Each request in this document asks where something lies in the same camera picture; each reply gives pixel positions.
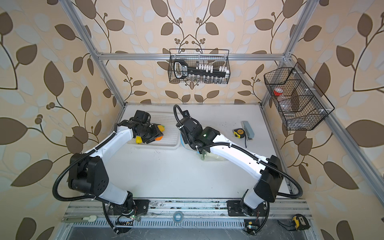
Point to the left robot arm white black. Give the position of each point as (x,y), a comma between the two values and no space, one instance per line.
(87,173)

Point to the black wire basket back wall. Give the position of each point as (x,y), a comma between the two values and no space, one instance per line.
(215,57)

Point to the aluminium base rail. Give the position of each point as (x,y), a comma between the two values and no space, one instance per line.
(206,213)

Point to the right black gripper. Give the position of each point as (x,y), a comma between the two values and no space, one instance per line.
(185,140)

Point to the blue tape roll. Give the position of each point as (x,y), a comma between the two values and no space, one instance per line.
(178,217)

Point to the black wire basket wall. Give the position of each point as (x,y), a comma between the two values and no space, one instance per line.
(215,57)
(302,106)

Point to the red capped clear container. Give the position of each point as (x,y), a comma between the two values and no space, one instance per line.
(278,91)

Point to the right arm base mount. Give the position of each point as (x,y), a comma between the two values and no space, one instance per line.
(237,208)

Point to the yellow corn toy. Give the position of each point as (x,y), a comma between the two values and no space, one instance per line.
(139,140)

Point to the yellow lemon toy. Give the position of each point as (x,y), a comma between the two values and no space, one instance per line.
(161,128)

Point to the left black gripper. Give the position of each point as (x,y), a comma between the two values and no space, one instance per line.
(157,133)

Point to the yellow black tape measure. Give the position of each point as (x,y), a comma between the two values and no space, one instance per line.
(240,134)

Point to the black tool with white pieces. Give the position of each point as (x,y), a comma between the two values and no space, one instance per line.
(182,70)

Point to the black wire basket right wall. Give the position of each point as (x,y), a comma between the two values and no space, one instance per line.
(302,106)

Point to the white plastic basket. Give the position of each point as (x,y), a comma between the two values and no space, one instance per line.
(171,138)

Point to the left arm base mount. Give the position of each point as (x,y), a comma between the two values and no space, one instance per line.
(138,207)

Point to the grey blue box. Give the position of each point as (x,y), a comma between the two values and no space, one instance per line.
(248,130)

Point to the white handled tool on rail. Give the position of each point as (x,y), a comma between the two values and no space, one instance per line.
(80,219)

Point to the clear zip top bag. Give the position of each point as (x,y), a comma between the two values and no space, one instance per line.
(210,156)

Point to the yellow tape measure on rail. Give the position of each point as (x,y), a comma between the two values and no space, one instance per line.
(301,223)

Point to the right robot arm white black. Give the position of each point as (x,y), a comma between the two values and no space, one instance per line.
(272,181)

